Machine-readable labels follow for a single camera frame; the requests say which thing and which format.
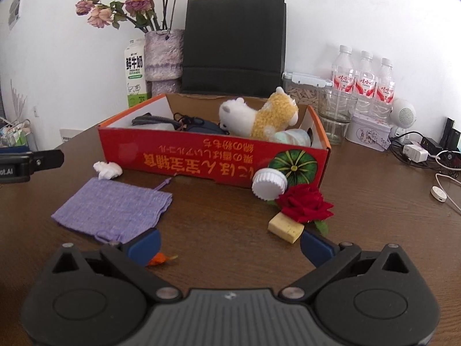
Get black power brick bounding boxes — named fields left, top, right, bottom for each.
left=420, top=136, right=442, bottom=154

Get grey wall poster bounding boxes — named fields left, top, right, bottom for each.
left=8, top=0, right=24, bottom=29

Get clear red label water bottle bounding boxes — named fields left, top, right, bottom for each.
left=355, top=50, right=377, bottom=112
left=375, top=57, right=396, bottom=118
left=331, top=45, right=355, bottom=94

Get white printed tin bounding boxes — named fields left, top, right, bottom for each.
left=346, top=113, right=391, bottom=152

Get small crumpled white tissue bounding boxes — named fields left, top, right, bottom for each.
left=93, top=161, right=123, bottom=181

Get white plastic bottle cap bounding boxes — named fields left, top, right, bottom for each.
left=251, top=168, right=288, bottom=201

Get small orange artificial flower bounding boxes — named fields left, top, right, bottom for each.
left=146, top=253, right=179, bottom=268

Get yellow rectangular block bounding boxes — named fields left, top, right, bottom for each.
left=267, top=212, right=305, bottom=244

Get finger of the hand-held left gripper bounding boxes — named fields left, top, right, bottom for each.
left=31, top=149, right=65, bottom=172

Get red artificial rose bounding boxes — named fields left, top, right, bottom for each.
left=267, top=184, right=335, bottom=238

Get purple white vase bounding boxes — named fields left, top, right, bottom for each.
left=144, top=29, right=185, bottom=96

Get red cardboard box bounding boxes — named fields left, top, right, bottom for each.
left=97, top=94, right=332, bottom=190

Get clear lidded food container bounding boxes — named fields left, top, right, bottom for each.
left=281, top=72, right=334, bottom=109

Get white green milk carton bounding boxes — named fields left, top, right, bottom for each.
left=124, top=38, right=148, bottom=109

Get pale dried plant stems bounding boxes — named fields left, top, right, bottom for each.
left=10, top=79, right=27, bottom=123

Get black paper bag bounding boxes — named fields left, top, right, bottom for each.
left=180, top=0, right=288, bottom=99

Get purple knitted pouch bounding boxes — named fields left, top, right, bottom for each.
left=51, top=177, right=173, bottom=244

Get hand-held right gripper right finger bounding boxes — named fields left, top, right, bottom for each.
left=281, top=229, right=415, bottom=300

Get grey braided cable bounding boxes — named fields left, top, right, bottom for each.
left=131, top=113, right=181, bottom=130

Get white charger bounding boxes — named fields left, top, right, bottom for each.
left=403, top=144, right=429, bottom=163

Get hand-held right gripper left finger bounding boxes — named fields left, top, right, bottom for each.
left=45, top=228, right=182, bottom=300

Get white leaning board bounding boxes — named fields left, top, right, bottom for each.
left=59, top=128, right=85, bottom=143

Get clear glass jar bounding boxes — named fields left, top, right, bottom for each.
left=317, top=88, right=359, bottom=146

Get white yellow plush toy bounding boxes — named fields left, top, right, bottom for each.
left=218, top=86, right=299, bottom=141

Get white cable with round puck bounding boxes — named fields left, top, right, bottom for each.
left=431, top=173, right=461, bottom=217

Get metal wire rack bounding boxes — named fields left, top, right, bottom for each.
left=0, top=117, right=38, bottom=152

